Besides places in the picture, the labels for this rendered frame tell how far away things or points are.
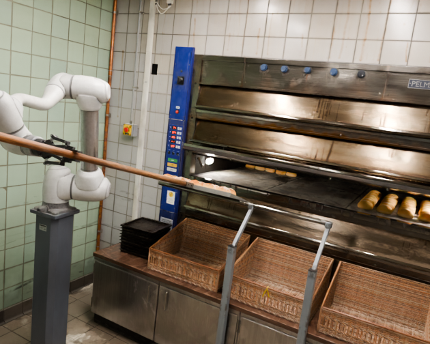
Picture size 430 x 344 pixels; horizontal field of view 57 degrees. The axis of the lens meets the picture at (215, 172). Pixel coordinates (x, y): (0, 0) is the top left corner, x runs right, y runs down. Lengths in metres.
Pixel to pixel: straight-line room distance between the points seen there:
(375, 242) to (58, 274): 1.99
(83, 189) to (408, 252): 1.99
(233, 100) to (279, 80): 0.36
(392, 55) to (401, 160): 0.63
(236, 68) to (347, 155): 1.00
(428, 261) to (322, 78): 1.29
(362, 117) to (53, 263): 2.10
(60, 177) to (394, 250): 2.07
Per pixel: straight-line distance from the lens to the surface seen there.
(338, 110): 2.68
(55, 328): 2.88
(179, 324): 2.81
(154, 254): 2.81
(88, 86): 2.28
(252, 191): 2.89
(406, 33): 2.69
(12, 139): 1.50
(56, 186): 2.54
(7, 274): 3.34
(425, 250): 2.73
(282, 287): 2.84
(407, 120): 2.63
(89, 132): 2.37
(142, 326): 3.01
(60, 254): 2.66
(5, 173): 3.08
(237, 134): 2.91
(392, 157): 2.65
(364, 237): 2.74
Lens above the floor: 1.75
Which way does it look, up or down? 10 degrees down
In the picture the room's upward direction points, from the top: 7 degrees clockwise
